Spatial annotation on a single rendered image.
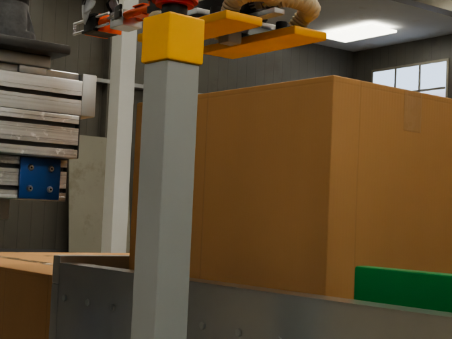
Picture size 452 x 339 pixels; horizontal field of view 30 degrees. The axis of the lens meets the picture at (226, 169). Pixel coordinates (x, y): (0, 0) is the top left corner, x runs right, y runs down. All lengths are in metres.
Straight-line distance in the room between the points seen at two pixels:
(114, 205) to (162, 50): 4.33
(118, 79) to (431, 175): 4.17
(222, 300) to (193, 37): 0.43
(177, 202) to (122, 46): 4.45
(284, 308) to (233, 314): 0.12
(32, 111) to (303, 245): 0.64
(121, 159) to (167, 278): 4.36
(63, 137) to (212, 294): 0.55
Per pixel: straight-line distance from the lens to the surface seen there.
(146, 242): 1.24
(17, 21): 1.76
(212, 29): 1.85
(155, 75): 1.25
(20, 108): 1.74
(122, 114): 5.60
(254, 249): 1.53
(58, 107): 1.77
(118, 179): 5.56
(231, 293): 1.37
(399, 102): 1.54
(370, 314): 1.17
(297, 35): 1.88
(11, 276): 2.34
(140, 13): 2.24
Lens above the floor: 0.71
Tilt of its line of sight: 3 degrees up
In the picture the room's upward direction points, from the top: 3 degrees clockwise
